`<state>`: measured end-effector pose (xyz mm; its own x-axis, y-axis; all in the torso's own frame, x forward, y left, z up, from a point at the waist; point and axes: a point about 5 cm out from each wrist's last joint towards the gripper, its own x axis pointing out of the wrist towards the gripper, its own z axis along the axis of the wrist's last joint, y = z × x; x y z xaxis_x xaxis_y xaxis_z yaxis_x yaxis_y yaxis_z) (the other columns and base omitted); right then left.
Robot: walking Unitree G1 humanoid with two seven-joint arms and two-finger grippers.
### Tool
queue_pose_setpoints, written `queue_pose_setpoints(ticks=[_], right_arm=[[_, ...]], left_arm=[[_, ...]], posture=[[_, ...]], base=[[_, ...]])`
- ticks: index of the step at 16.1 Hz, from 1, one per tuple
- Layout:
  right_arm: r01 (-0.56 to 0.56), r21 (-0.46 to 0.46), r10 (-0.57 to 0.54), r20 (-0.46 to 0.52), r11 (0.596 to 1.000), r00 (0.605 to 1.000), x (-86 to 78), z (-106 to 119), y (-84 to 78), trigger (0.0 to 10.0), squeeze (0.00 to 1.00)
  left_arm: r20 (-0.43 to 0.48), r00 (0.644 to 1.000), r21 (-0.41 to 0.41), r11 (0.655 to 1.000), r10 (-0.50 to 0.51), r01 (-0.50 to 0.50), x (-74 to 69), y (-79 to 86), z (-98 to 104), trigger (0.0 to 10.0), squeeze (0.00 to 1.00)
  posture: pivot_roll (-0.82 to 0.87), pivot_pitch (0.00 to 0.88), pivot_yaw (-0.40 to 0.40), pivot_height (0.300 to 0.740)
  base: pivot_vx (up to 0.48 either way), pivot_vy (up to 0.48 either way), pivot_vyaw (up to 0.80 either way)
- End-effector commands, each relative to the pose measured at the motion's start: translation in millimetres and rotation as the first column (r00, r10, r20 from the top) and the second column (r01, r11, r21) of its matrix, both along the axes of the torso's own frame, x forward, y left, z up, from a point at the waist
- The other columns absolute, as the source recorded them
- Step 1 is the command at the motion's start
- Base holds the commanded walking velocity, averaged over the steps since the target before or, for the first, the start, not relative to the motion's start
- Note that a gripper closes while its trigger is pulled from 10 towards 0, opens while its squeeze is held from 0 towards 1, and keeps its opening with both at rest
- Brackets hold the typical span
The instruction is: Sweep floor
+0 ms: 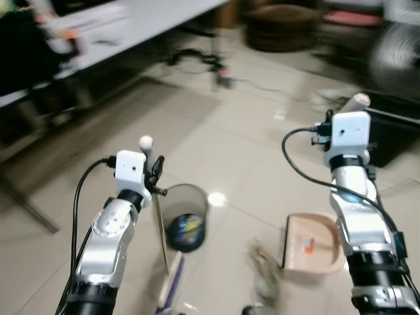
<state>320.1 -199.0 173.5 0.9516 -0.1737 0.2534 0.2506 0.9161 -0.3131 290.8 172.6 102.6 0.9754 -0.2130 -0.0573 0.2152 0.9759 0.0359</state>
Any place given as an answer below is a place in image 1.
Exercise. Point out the white long table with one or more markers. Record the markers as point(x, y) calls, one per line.
point(151, 26)

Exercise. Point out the dark brown round stool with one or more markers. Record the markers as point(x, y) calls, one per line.
point(282, 29)

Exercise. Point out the red seat cushion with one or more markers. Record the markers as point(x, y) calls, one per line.
point(354, 18)

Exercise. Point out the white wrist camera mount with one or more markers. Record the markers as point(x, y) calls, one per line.
point(351, 134)
point(129, 169)

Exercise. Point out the round standing fan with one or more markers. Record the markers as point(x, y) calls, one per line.
point(397, 59)

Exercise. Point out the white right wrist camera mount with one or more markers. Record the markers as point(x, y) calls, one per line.
point(351, 134)

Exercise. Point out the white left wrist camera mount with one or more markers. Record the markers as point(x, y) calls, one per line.
point(129, 169)

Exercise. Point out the black rectangular bin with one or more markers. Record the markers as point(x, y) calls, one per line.
point(394, 134)

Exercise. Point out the colourful wrapper rubbish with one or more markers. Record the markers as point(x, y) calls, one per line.
point(187, 230)

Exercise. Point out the crumpled paper scrap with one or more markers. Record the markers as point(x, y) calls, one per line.
point(266, 272)

